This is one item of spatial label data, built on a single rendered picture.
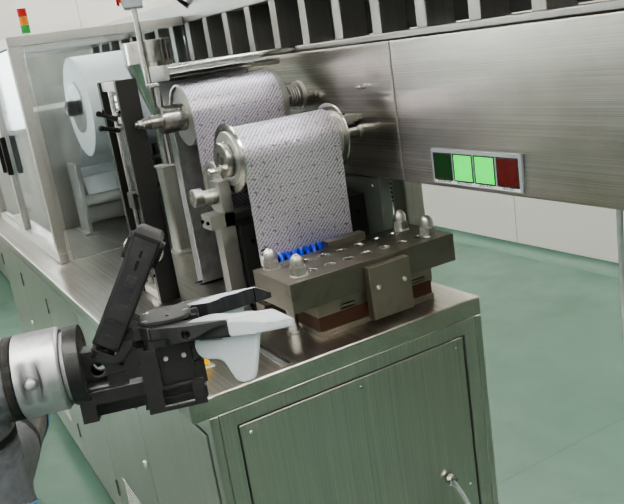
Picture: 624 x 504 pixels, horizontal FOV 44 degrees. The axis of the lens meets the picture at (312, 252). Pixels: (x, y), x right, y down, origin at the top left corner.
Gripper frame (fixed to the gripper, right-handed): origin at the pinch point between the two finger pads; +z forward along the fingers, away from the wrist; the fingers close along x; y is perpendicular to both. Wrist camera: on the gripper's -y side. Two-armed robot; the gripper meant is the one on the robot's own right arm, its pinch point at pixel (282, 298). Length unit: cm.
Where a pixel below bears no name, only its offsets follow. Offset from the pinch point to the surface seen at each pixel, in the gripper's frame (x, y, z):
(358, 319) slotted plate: -77, 22, 24
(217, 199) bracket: -95, -6, 2
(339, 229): -96, 6, 27
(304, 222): -93, 2, 19
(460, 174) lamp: -71, -3, 47
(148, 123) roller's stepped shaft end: -112, -25, -9
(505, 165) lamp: -59, -4, 51
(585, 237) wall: -323, 63, 215
